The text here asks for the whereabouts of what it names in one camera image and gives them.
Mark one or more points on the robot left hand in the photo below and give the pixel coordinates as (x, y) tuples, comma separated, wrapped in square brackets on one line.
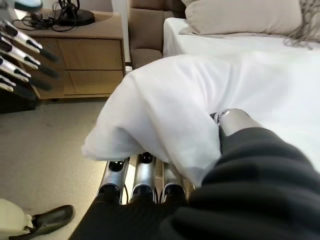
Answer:
[(17, 75)]

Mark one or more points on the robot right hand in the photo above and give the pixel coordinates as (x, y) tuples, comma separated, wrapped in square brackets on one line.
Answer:
[(250, 187)]

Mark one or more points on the white duvet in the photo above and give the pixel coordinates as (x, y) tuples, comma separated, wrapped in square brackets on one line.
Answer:
[(175, 100)]

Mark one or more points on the white fitted bed sheet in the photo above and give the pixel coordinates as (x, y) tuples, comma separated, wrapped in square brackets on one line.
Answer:
[(225, 43)]

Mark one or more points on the beige bed pillow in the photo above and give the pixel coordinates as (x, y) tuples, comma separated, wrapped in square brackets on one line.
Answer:
[(237, 17)]

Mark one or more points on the wooden nightstand with drawers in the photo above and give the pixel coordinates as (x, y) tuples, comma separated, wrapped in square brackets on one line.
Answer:
[(87, 57)]

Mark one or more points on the black lamp base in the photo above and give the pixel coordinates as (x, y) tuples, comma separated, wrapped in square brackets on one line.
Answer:
[(75, 18)]

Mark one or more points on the grey tufted headboard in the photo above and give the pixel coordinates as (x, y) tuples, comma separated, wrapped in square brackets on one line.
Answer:
[(147, 27)]

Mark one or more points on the silver robot right leg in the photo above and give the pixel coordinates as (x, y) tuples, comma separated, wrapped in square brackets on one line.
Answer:
[(55, 216)]

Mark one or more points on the grey fringed decorative cushion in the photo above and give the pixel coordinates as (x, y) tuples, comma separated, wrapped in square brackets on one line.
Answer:
[(308, 25)]

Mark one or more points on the brown upholstered bed frame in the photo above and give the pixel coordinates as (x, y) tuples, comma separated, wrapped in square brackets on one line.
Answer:
[(146, 58)]

